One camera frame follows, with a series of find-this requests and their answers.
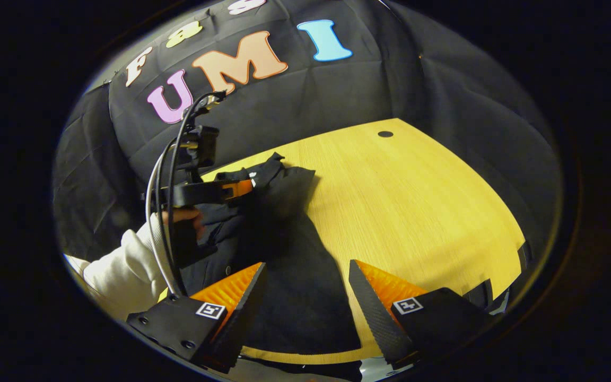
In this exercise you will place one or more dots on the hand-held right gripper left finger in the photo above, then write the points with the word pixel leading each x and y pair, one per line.
pixel 247 313

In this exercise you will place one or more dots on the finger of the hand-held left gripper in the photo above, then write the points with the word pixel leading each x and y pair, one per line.
pixel 215 192

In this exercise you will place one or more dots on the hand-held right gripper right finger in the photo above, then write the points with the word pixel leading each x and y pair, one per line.
pixel 372 313

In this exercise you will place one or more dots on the black button shirt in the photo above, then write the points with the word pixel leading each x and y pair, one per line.
pixel 295 276

